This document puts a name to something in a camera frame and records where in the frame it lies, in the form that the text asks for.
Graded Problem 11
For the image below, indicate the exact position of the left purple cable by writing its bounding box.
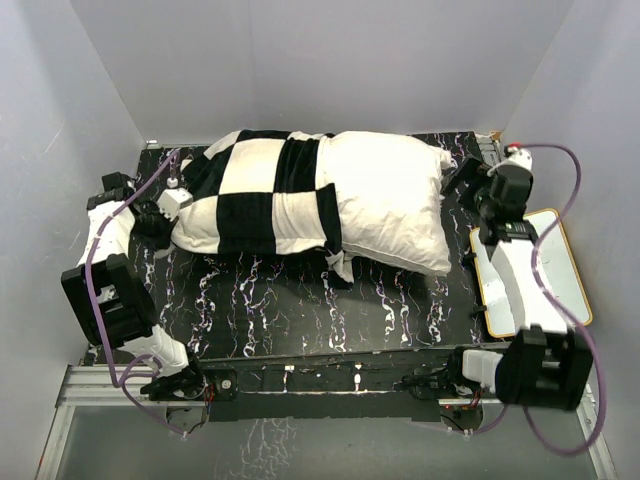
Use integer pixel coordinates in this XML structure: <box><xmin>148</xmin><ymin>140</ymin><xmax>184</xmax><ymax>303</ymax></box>
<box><xmin>83</xmin><ymin>149</ymin><xmax>191</xmax><ymax>439</ymax></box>

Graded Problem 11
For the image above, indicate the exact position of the whiteboard with orange frame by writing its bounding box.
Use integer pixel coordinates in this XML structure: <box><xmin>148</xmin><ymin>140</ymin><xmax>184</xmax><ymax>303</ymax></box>
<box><xmin>469</xmin><ymin>224</ymin><xmax>593</xmax><ymax>339</ymax></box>

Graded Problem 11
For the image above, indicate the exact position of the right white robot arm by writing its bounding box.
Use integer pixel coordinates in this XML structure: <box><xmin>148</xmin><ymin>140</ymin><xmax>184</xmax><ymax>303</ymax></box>
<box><xmin>443</xmin><ymin>150</ymin><xmax>593</xmax><ymax>411</ymax></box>

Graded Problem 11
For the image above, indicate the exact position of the black white checkered pillowcase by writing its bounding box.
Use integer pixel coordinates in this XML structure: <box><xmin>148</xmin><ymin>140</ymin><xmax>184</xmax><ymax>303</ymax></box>
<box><xmin>171</xmin><ymin>130</ymin><xmax>354</xmax><ymax>286</ymax></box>

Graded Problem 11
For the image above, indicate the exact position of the white pillow insert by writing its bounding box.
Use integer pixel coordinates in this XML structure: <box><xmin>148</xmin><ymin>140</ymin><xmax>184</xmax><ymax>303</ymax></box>
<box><xmin>322</xmin><ymin>131</ymin><xmax>454</xmax><ymax>276</ymax></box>

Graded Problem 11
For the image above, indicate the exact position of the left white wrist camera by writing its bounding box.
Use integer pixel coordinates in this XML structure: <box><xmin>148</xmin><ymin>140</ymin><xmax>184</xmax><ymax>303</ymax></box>
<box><xmin>156</xmin><ymin>177</ymin><xmax>193</xmax><ymax>221</ymax></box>

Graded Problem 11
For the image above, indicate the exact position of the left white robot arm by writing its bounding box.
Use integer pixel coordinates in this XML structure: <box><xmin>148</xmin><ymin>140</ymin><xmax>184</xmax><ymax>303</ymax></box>
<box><xmin>61</xmin><ymin>172</ymin><xmax>207</xmax><ymax>400</ymax></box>

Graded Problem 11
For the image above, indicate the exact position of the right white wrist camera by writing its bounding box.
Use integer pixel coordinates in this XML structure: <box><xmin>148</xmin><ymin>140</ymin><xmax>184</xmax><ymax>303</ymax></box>
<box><xmin>503</xmin><ymin>144</ymin><xmax>533</xmax><ymax>172</ymax></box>

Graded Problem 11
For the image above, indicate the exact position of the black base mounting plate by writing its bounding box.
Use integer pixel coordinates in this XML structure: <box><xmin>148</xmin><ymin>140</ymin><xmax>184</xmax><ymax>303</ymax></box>
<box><xmin>149</xmin><ymin>352</ymin><xmax>506</xmax><ymax>424</ymax></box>

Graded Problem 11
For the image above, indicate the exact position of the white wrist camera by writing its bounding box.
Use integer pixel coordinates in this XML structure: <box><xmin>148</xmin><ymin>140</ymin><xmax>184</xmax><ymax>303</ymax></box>
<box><xmin>156</xmin><ymin>177</ymin><xmax>193</xmax><ymax>221</ymax></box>
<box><xmin>503</xmin><ymin>144</ymin><xmax>533</xmax><ymax>172</ymax></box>

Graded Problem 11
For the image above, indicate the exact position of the aluminium frame rail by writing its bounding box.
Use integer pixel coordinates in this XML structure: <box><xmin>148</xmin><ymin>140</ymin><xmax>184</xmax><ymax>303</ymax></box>
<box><xmin>37</xmin><ymin>363</ymin><xmax>617</xmax><ymax>479</ymax></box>

